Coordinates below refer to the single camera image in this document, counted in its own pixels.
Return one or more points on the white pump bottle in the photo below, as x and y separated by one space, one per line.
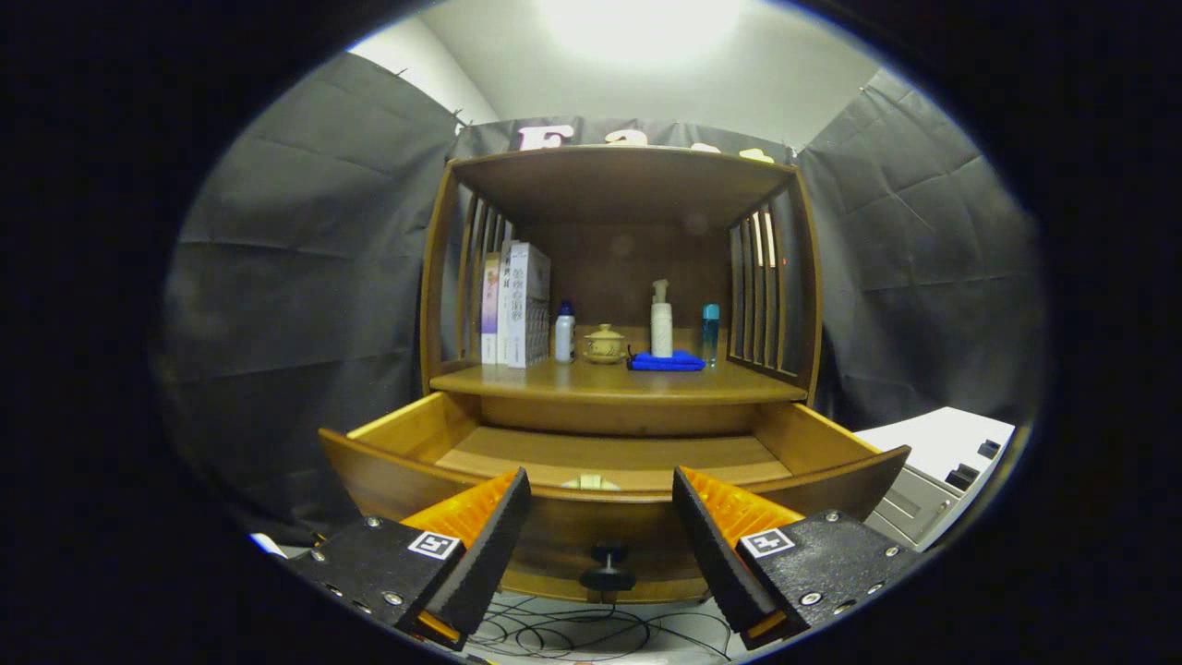
661 328

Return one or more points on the thin white book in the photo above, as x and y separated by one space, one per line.
503 314

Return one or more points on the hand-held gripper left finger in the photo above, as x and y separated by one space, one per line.
485 545

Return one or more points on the thick white patterned book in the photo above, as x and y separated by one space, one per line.
528 305

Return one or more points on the black backdrop cloth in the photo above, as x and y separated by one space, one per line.
295 277

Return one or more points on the brown wooden cabinet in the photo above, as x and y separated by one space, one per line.
628 263

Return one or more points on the blue transparent bottle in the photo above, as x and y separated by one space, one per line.
710 332

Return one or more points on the brown wooden drawer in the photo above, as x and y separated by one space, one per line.
591 526

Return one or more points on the blue folded cloth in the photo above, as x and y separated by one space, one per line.
667 363

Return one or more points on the white bottle blue cap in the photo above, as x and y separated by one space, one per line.
564 337

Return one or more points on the yellow lidded teacup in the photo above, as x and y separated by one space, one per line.
604 345

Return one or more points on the wooden countertop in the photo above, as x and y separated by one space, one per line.
600 380

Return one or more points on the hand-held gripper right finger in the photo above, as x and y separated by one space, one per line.
716 554

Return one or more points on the purple book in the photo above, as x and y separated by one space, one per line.
489 305

